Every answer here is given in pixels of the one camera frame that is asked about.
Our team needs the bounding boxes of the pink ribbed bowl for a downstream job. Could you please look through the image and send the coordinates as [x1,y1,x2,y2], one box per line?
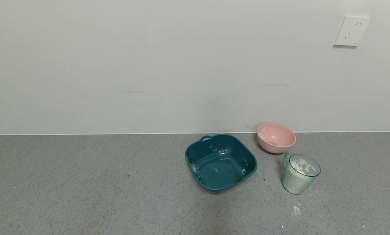
[257,123,297,154]

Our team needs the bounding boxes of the clear ribbed cup with handle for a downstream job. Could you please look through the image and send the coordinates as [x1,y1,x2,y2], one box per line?
[281,152,321,195]

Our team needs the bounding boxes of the teal square plastic tray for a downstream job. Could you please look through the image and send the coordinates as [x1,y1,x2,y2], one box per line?
[185,133,258,194]

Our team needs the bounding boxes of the white wall socket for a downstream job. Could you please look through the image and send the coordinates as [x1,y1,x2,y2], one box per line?
[333,15,370,47]

